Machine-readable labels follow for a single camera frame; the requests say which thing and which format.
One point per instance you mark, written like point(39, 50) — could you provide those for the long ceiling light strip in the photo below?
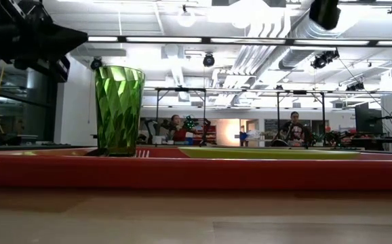
point(163, 39)

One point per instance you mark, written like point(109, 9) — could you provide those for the person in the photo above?
point(179, 133)
point(294, 130)

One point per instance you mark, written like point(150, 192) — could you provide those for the black ceiling spotlight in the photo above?
point(325, 59)
point(355, 86)

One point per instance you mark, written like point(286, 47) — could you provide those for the black computer monitor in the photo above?
point(367, 120)

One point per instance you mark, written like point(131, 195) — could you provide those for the red plastic tray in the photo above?
point(196, 173)

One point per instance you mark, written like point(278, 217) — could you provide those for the white bucket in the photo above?
point(157, 139)

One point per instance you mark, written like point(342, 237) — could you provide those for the background robot with green lights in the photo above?
point(190, 122)

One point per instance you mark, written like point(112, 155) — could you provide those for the green round plate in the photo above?
point(267, 153)

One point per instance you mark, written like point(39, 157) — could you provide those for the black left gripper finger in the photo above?
point(62, 47)
point(63, 35)

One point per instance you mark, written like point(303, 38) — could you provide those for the silver ventilation duct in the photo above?
point(296, 57)

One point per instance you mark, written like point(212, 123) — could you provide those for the black hanging camera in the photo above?
point(96, 63)
point(208, 60)

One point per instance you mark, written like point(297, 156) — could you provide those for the green translucent faceted cup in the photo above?
point(119, 112)

